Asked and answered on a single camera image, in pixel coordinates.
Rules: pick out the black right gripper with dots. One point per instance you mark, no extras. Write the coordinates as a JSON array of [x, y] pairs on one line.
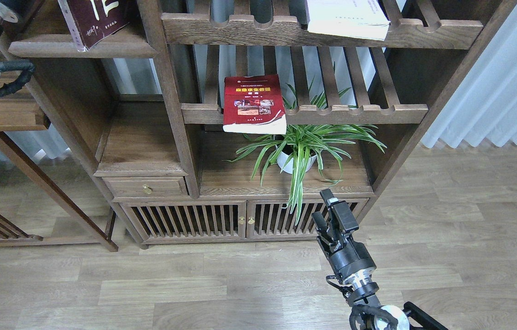
[[350, 260]]

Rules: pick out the white book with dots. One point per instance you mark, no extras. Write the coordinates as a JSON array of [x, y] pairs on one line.
[[360, 19]]

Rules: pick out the dark maroon book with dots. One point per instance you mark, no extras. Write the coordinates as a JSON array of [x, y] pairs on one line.
[[90, 21]]

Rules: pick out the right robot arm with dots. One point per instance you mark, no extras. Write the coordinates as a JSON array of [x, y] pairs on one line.
[[369, 314]]

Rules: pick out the right slatted cabinet door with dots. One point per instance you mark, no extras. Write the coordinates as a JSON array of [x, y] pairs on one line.
[[269, 220]]

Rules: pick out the slatted cabinet door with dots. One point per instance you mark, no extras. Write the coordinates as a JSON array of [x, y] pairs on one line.
[[269, 220], [178, 222]]

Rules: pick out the white plant pot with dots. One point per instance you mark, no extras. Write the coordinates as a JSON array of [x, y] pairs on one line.
[[285, 160]]

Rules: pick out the green spider plant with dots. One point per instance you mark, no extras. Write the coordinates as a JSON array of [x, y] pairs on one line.
[[305, 139]]

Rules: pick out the left slatted cabinet door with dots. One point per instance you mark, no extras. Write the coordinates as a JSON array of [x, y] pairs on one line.
[[178, 222]]

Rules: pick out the red paperback book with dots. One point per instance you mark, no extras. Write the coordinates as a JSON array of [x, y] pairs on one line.
[[253, 105]]

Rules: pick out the dark wooden bookshelf cabinet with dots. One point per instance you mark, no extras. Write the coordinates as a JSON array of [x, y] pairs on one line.
[[147, 101]]

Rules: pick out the small wooden drawer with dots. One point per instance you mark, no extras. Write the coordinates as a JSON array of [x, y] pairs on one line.
[[126, 187]]

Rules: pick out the white curtain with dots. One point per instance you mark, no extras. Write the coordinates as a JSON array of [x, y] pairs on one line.
[[484, 107]]

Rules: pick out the wooden side table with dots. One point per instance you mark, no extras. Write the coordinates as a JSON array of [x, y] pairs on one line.
[[24, 114]]

